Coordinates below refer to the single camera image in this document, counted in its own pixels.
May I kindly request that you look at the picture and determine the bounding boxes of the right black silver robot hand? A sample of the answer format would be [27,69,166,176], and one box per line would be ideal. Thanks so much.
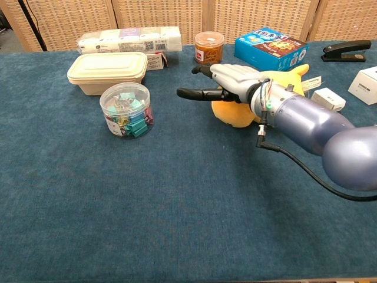
[176,63,266,104]

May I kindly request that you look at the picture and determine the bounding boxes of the yellow plush toy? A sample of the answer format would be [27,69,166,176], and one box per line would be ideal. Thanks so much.
[211,64,322,129]

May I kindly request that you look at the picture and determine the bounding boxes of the jar of rubber bands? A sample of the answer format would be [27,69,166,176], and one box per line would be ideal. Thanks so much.
[194,31,225,65]

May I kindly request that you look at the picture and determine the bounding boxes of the blue cookie box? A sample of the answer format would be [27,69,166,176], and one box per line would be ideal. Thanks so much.
[234,27,310,73]

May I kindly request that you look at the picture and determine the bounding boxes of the small box red white label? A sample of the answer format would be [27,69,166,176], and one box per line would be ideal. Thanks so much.
[145,52,169,72]

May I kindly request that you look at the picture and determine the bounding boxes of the woven folding screen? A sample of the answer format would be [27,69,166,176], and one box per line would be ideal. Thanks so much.
[0,0,377,53]

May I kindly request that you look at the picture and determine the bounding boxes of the tissue multipack white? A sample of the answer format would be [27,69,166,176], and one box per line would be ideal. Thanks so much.
[76,26,183,55]

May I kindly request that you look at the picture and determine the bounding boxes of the clear jar of binder clips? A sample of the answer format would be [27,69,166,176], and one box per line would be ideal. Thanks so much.
[99,82,155,140]

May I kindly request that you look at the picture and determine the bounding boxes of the black stapler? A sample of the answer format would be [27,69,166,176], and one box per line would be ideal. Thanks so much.
[320,40,372,63]

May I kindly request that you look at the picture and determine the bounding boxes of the white stapler box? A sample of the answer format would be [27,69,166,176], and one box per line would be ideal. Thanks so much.
[347,66,377,106]

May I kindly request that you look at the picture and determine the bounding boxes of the beige lidded lunch box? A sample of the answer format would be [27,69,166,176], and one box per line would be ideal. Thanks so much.
[67,51,148,97]

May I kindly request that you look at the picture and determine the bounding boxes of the blue table mat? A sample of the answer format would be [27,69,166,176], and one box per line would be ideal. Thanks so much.
[0,40,377,282]

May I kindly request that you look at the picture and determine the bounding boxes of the black tripod stand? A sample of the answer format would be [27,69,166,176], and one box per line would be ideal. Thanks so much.
[16,0,48,52]

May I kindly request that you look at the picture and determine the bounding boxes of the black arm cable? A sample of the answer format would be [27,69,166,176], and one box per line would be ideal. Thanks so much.
[255,123,377,203]

